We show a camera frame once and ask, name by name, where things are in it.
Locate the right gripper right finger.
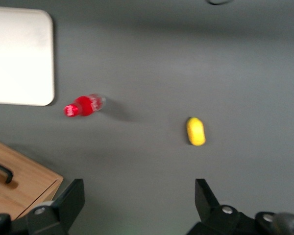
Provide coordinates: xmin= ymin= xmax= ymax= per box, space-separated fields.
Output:
xmin=186 ymin=178 xmax=260 ymax=235

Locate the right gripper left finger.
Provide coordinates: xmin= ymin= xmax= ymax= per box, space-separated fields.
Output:
xmin=26 ymin=178 xmax=85 ymax=235

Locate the red soda can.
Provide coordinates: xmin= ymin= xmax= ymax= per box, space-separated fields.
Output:
xmin=63 ymin=93 xmax=106 ymax=118

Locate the white rectangular tray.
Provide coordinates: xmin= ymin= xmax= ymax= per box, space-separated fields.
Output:
xmin=0 ymin=6 xmax=55 ymax=107

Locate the wooden drawer cabinet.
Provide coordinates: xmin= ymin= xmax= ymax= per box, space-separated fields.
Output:
xmin=0 ymin=136 xmax=64 ymax=221

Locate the wooden drawer front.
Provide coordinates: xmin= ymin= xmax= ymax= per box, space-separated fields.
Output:
xmin=0 ymin=138 xmax=61 ymax=211

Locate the yellow lemon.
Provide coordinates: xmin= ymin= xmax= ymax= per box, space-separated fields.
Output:
xmin=186 ymin=117 xmax=206 ymax=147

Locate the black drawer handle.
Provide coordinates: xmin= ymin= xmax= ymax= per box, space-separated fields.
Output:
xmin=0 ymin=158 xmax=14 ymax=184

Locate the black looped table cable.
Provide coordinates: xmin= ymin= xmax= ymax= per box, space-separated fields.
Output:
xmin=205 ymin=0 xmax=235 ymax=5

